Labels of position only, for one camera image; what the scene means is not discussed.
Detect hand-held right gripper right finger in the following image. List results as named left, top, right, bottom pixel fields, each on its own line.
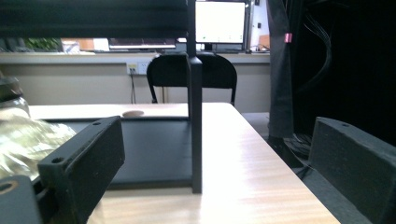
left=307, top=116, right=396, bottom=224

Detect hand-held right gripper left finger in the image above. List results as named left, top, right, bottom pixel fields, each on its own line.
left=36, top=115, right=126, bottom=224

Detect black metal two-tier rack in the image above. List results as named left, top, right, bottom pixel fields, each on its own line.
left=0, top=0, right=204, bottom=195

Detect dark curtain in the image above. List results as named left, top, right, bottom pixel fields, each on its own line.
left=292, top=0, right=396, bottom=146

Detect grey counter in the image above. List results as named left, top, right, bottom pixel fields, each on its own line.
left=0, top=50, right=272, bottom=65

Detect grey cloth-covered stand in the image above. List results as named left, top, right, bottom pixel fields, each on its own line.
left=265, top=0, right=305, bottom=169

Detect white cup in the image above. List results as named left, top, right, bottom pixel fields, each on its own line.
left=61, top=40, right=80, bottom=54

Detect brown box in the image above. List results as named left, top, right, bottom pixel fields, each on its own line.
left=78, top=37, right=95, bottom=52

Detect green plant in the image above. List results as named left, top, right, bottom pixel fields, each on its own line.
left=23, top=37, right=63, bottom=52

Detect black chair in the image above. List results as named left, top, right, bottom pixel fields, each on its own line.
left=146, top=51, right=238, bottom=105

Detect bright computer monitor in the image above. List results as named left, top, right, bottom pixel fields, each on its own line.
left=193, top=0, right=248, bottom=51

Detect black floor cables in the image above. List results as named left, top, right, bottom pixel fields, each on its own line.
left=283, top=133, right=313, bottom=175

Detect round table cable grommet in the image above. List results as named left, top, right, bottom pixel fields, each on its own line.
left=121, top=109, right=146, bottom=119

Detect black wall socket cable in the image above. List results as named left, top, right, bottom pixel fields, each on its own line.
left=130, top=73, right=138, bottom=105

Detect white wall socket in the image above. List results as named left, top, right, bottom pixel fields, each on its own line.
left=125, top=62, right=150, bottom=76

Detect hanging black cable bundle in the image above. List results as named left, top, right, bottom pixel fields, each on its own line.
left=294, top=11, right=333, bottom=95

